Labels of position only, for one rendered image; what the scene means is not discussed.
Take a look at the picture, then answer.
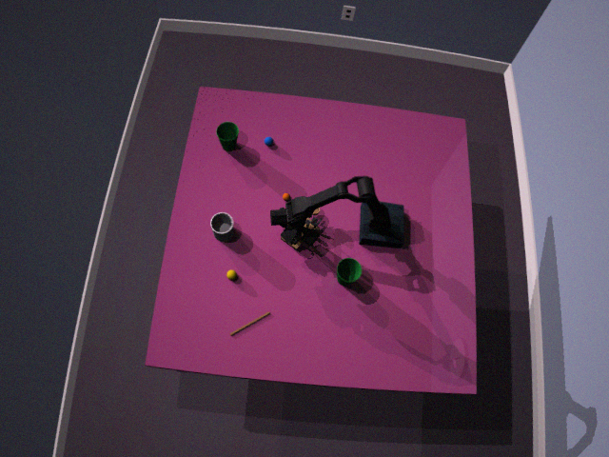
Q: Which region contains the white cylindrical cup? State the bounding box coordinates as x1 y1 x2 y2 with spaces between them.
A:
210 212 233 242

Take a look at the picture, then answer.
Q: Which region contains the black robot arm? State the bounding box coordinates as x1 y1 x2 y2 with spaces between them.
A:
270 176 391 246

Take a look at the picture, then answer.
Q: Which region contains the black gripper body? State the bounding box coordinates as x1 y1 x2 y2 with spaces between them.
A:
288 222 320 247

